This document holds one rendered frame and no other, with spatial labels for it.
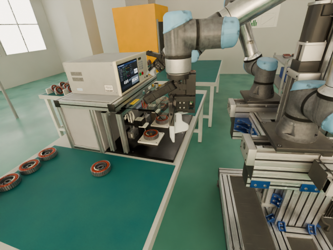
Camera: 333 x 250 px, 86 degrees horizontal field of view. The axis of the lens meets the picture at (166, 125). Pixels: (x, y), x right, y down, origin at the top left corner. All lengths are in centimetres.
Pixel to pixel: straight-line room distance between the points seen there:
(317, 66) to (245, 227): 109
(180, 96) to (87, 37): 470
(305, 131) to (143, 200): 75
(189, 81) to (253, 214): 129
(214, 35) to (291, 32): 604
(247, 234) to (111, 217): 96
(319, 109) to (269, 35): 574
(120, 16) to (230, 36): 473
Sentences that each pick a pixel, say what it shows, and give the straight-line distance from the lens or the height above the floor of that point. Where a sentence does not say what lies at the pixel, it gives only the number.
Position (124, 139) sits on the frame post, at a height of 88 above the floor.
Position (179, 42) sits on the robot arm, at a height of 144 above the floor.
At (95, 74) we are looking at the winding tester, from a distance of 122.
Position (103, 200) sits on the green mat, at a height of 75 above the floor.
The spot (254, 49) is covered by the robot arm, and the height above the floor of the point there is 131.
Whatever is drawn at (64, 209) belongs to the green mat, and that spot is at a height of 75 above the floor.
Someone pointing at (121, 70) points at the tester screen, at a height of 126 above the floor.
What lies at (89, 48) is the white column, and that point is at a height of 112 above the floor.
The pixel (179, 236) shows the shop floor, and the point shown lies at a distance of 169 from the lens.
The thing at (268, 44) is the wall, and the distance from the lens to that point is 645.
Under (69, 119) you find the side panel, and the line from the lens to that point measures 134.
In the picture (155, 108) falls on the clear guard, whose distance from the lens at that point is 105.
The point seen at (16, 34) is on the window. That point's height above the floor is 155.
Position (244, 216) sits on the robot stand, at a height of 21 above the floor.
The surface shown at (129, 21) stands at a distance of 506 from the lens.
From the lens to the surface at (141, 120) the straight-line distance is 124.
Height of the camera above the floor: 147
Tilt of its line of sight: 29 degrees down
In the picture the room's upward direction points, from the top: 4 degrees counter-clockwise
